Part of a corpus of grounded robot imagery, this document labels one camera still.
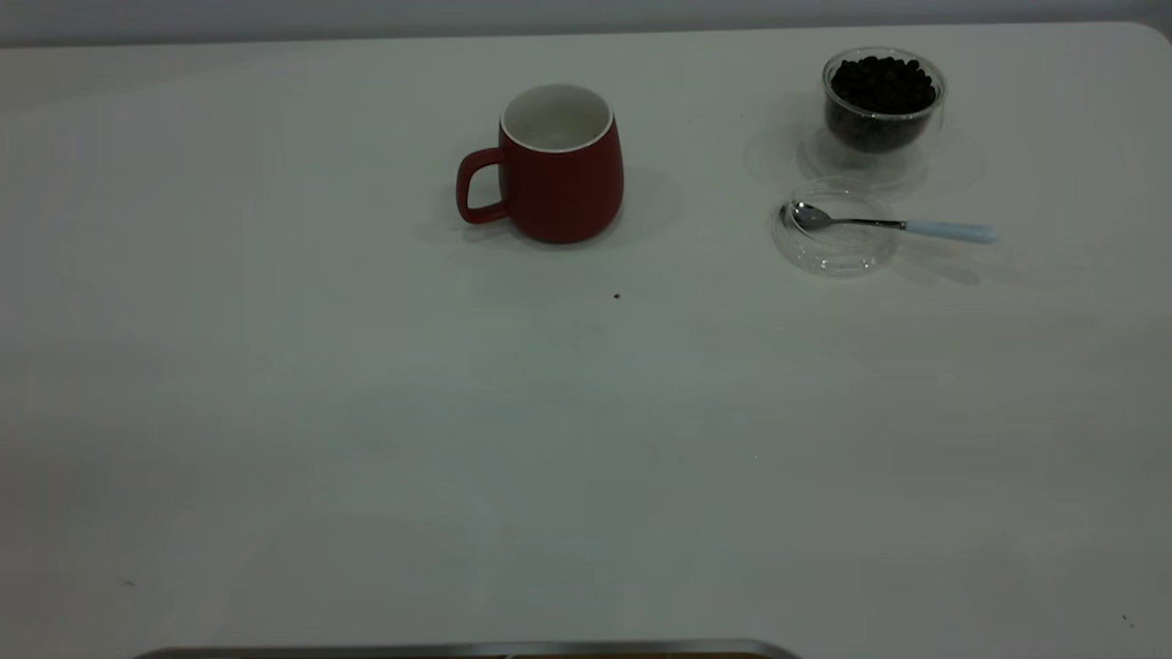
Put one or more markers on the red ceramic mug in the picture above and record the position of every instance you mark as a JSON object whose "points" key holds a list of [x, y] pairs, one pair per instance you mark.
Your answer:
{"points": [[563, 192]]}

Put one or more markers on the clear round glass lid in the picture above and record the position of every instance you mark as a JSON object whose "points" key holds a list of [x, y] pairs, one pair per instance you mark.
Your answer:
{"points": [[838, 256]]}

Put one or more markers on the dark coffee beans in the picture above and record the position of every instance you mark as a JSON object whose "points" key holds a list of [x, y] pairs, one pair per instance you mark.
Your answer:
{"points": [[879, 96]]}

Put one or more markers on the clear double-wall glass cup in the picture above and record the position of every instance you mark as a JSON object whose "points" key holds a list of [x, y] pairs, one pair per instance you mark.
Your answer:
{"points": [[865, 165]]}

